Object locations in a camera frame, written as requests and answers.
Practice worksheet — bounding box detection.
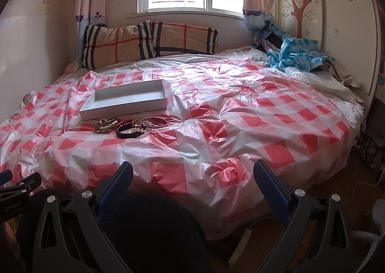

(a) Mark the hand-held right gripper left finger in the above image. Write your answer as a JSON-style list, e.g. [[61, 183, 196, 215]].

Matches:
[[32, 161, 134, 273]]

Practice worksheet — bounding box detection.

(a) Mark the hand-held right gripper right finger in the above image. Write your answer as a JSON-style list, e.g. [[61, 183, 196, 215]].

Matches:
[[253, 160, 354, 273]]

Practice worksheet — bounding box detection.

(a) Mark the silver bangle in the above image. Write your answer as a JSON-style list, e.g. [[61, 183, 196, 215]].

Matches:
[[141, 116, 168, 129]]

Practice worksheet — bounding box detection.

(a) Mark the white cardboard box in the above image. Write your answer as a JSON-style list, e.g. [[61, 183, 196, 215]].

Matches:
[[79, 80, 168, 121]]

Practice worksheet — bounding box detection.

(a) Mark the red white checked plastic sheet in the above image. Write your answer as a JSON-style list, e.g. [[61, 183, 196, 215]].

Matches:
[[0, 58, 365, 229]]

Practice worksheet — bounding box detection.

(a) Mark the white plastic stand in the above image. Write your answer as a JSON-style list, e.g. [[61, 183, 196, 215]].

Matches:
[[352, 201, 385, 250]]

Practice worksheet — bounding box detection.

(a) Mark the beige crumpled blanket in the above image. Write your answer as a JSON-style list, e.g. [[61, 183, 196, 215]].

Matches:
[[283, 62, 365, 103]]

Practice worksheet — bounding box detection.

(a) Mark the pink cloth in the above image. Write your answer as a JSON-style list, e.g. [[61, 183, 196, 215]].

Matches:
[[64, 60, 82, 75]]

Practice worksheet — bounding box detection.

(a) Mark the beige plaid pillow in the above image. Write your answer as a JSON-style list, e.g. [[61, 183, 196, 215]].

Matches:
[[138, 21, 219, 58], [82, 24, 157, 70]]

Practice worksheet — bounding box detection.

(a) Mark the blue striped cloth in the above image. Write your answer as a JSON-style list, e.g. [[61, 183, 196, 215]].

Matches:
[[266, 28, 336, 72]]

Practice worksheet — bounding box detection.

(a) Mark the cream decorated wardrobe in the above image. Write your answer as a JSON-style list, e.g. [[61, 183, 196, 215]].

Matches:
[[277, 0, 385, 106]]

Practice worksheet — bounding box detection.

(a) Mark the brown tree decal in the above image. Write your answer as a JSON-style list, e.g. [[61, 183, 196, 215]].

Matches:
[[283, 0, 320, 38]]

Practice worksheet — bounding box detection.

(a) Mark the black braided bracelet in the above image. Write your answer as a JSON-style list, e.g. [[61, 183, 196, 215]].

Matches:
[[116, 123, 145, 138]]

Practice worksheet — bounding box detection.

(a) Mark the amber bead bracelet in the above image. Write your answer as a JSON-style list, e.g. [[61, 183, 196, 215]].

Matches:
[[94, 120, 115, 134]]

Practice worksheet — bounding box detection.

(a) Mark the white cable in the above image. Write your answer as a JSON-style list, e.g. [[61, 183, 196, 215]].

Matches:
[[343, 181, 381, 202]]

